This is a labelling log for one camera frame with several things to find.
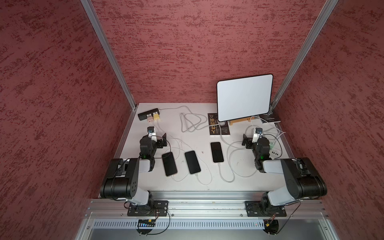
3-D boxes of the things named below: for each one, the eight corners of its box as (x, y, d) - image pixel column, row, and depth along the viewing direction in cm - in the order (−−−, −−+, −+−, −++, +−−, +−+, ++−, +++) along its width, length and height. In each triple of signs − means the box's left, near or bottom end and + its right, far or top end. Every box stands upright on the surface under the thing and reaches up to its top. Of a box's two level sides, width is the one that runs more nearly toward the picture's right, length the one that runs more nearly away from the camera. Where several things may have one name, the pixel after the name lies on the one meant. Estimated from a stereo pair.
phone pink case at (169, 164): (166, 176, 87) (165, 175, 85) (162, 156, 95) (161, 154, 93) (178, 172, 88) (177, 171, 86) (172, 153, 96) (172, 151, 95)
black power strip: (139, 120, 112) (138, 118, 109) (138, 117, 114) (137, 114, 112) (160, 113, 117) (159, 110, 114) (158, 110, 119) (157, 107, 116)
